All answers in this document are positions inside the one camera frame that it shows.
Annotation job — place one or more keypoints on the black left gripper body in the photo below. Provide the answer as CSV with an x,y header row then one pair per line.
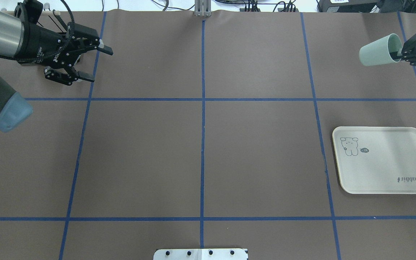
x,y
38,42

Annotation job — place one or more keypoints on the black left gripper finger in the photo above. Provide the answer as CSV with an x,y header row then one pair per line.
x,y
101,47
68,78

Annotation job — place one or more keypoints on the aluminium frame post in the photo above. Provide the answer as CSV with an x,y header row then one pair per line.
x,y
202,8

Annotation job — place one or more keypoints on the black wire cup rack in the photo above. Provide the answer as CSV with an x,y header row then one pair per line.
x,y
39,13

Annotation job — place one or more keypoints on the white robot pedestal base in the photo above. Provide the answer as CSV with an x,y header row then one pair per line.
x,y
202,254

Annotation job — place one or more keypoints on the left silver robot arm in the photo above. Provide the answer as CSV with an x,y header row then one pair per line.
x,y
14,109

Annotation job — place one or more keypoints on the green plastic cup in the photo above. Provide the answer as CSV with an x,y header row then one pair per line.
x,y
386,50

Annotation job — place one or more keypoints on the cream rabbit tray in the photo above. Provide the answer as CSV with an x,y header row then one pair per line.
x,y
376,160

